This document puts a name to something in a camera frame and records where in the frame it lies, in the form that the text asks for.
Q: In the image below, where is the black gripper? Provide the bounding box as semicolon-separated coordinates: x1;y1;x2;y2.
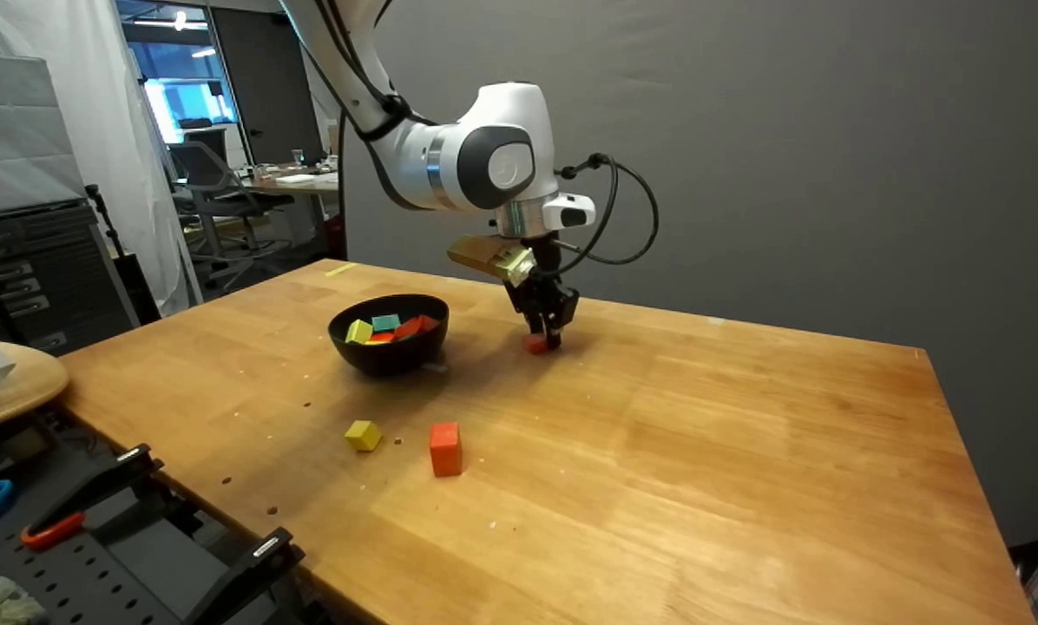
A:
504;234;583;347

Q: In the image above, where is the red triangular wooden prism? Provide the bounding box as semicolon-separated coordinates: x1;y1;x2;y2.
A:
387;313;442;343

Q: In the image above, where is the small yellow wooden cube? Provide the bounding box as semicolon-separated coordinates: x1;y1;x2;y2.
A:
343;418;384;456

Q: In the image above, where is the black bowl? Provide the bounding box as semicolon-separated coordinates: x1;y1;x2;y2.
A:
326;291;453;381

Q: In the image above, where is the grey fabric backdrop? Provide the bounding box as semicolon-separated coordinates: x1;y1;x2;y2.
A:
336;0;1038;551

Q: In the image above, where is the background office desk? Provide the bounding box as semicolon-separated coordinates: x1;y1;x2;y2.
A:
237;158;348;237

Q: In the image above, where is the blue lit window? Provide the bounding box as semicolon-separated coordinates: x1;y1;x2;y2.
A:
120;10;237;136

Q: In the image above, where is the black drawer cabinet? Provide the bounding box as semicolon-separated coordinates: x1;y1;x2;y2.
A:
0;197;139;357

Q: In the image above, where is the black pegboard table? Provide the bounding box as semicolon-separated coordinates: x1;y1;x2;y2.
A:
0;401;348;625

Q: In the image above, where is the round wooden side table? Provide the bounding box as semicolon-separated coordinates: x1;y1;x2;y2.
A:
0;335;71;441

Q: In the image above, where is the grey panel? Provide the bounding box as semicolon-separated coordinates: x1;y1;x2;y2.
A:
0;47;88;220

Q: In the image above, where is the white crumpled object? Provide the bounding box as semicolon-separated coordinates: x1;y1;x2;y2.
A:
0;574;53;625

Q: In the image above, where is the tan wrist camera box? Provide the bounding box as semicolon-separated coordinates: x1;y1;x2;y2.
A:
444;234;539;291

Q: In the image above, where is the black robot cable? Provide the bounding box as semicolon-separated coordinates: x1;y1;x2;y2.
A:
556;150;663;278

